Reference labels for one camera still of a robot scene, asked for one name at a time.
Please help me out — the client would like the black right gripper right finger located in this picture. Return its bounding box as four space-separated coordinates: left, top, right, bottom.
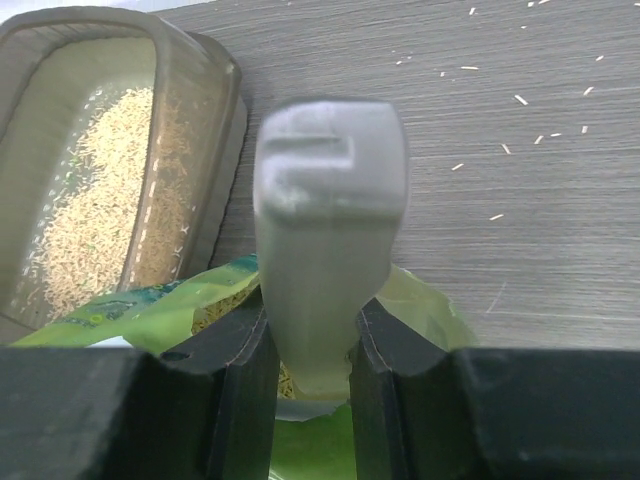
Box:
350 300 639 479

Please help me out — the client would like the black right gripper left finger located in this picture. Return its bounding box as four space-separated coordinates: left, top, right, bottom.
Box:
1 294 279 479

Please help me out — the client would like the green cat litter bag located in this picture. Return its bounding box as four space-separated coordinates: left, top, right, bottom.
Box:
14 254 477 479

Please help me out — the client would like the clear plastic scoop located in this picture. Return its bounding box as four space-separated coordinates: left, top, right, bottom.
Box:
253 97 410 400

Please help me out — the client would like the translucent grey litter box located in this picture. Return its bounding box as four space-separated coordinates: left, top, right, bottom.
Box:
1 7 247 331

